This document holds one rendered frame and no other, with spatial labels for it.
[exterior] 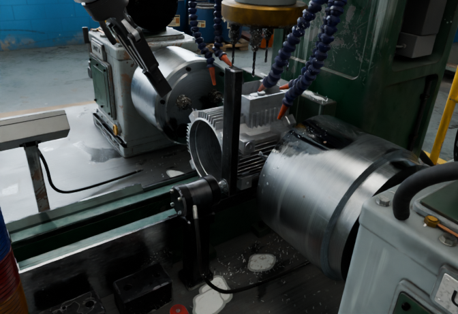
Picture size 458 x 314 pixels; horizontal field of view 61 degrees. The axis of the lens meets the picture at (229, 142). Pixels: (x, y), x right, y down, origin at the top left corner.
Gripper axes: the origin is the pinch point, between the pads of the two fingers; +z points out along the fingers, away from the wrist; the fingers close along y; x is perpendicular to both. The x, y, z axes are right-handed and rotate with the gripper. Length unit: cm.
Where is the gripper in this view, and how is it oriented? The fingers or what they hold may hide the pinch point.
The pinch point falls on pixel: (157, 80)
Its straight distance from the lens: 83.6
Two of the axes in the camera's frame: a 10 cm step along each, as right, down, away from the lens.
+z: 3.8, 6.6, 6.5
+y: -5.6, -3.9, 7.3
